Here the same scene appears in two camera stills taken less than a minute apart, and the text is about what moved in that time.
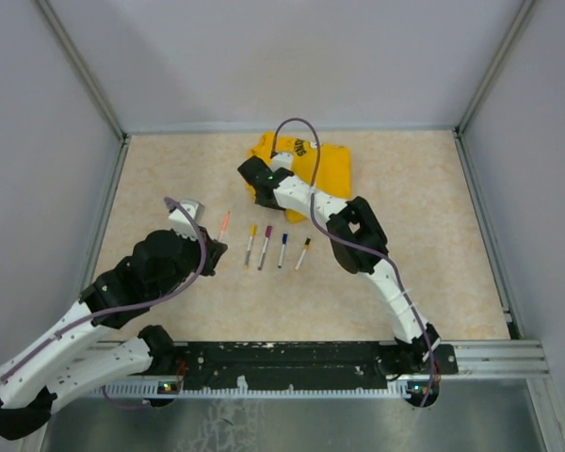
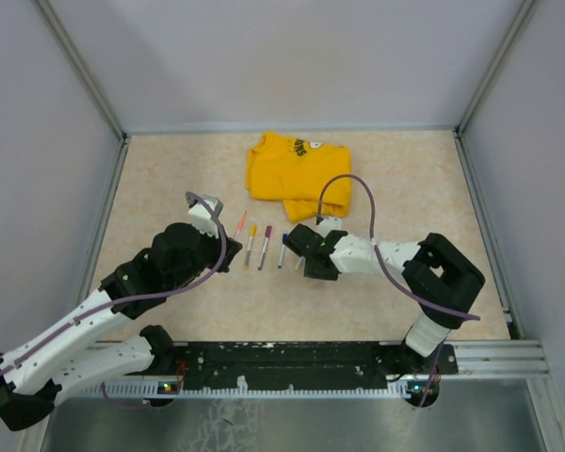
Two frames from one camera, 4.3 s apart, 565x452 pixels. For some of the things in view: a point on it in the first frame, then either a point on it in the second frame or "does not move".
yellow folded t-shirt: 333,172 does not move
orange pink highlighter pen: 224,226 to 240,225
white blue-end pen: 284,242 does not move
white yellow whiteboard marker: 253,232 does not move
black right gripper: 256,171 to 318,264
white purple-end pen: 267,234 does not move
